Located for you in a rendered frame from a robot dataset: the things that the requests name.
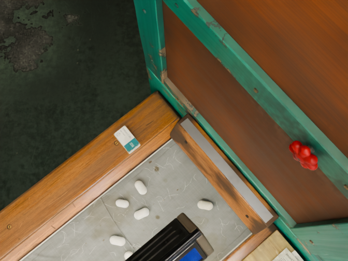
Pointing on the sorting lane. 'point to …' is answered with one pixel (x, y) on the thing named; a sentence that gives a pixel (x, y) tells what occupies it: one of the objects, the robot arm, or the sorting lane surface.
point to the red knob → (304, 155)
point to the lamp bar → (175, 243)
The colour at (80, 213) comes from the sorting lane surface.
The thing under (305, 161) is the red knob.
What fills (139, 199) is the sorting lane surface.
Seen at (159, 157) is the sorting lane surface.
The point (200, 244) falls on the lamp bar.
